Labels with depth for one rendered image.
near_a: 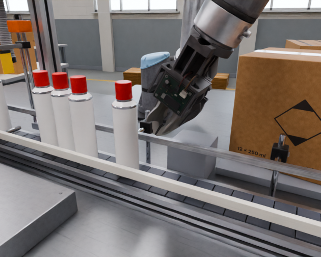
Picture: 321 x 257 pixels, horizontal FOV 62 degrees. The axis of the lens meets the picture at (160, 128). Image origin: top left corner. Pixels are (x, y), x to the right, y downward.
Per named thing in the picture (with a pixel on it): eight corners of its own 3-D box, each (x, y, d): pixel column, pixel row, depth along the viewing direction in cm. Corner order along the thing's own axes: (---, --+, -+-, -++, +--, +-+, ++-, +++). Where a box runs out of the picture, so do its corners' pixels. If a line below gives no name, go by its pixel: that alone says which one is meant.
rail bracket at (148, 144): (131, 179, 66) (128, 117, 59) (146, 166, 72) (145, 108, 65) (142, 183, 64) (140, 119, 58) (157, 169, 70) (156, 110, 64)
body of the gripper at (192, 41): (143, 93, 43) (180, 24, 36) (167, 83, 50) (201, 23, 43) (180, 123, 41) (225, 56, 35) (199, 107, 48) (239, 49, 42)
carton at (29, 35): (-35, 75, 214) (-49, 25, 200) (9, 65, 260) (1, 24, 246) (10, 77, 206) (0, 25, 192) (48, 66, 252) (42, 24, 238)
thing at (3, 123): (-10, 136, 78) (-29, 65, 70) (6, 130, 82) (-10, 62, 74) (1, 139, 76) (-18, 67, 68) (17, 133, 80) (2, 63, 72)
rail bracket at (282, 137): (258, 219, 53) (271, 144, 47) (263, 198, 59) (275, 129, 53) (275, 224, 51) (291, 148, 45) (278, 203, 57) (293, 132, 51)
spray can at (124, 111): (111, 174, 59) (104, 82, 51) (125, 163, 63) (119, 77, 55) (131, 180, 57) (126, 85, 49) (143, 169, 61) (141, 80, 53)
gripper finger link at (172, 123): (143, 143, 48) (166, 105, 43) (158, 132, 53) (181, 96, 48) (156, 154, 48) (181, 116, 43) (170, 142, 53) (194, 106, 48)
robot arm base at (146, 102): (132, 112, 110) (131, 88, 106) (145, 102, 123) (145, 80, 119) (166, 116, 105) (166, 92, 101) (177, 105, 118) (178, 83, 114)
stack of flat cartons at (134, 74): (123, 89, 489) (122, 72, 477) (132, 83, 537) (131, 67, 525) (157, 91, 477) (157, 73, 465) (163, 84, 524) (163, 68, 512)
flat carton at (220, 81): (191, 86, 506) (191, 76, 498) (197, 81, 552) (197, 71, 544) (225, 90, 486) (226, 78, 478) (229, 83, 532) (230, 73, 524)
